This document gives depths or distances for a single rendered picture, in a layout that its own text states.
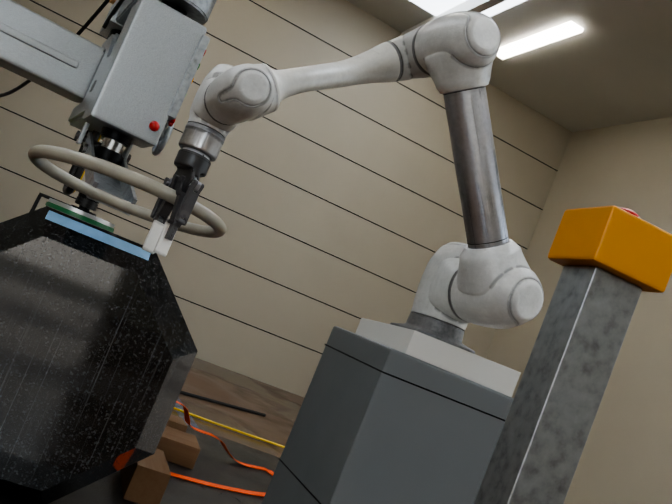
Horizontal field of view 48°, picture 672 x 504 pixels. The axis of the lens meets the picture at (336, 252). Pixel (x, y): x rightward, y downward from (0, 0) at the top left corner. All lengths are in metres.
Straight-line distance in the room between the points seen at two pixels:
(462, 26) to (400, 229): 6.65
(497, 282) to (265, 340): 6.23
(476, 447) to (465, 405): 0.11
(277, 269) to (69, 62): 5.08
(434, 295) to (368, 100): 6.38
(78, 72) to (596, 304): 2.43
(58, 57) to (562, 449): 2.49
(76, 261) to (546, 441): 1.50
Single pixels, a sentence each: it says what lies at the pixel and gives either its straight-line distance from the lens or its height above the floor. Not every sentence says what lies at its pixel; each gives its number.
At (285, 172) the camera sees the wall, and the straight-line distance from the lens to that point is 7.90.
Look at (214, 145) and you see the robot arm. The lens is 1.69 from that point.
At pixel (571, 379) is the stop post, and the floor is 0.85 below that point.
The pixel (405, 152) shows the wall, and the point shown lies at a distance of 8.41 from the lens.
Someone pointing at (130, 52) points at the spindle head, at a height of 1.33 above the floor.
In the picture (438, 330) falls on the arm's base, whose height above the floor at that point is 0.89.
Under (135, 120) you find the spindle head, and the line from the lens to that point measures 2.47.
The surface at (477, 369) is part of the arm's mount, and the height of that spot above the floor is 0.83.
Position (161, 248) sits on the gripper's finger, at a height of 0.81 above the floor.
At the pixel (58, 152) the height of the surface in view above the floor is 0.91.
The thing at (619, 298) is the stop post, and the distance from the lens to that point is 1.09.
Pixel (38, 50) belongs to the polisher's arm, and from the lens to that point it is 3.14.
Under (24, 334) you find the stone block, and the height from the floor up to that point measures 0.46.
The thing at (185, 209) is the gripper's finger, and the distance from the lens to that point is 1.64.
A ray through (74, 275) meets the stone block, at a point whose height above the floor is 0.65.
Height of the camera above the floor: 0.79
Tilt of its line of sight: 5 degrees up
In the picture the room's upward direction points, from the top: 22 degrees clockwise
